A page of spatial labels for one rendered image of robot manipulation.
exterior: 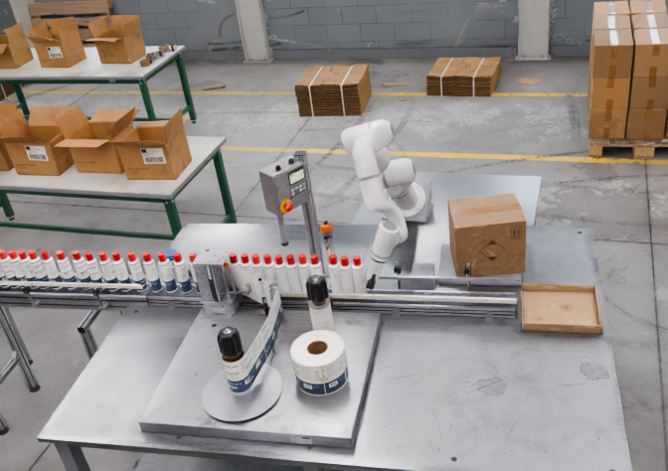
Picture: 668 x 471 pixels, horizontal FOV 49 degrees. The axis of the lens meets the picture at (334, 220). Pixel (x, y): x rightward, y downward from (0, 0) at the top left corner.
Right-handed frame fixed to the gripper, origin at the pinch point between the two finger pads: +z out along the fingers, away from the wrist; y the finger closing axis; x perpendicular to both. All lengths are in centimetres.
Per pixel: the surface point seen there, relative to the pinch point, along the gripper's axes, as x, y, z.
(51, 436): -99, 83, 48
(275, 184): -48, 1, -35
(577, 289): 83, -12, -20
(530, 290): 66, -12, -12
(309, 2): -143, -558, 82
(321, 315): -15.6, 31.9, -3.7
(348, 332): -3.5, 23.9, 8.0
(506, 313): 56, 6, -11
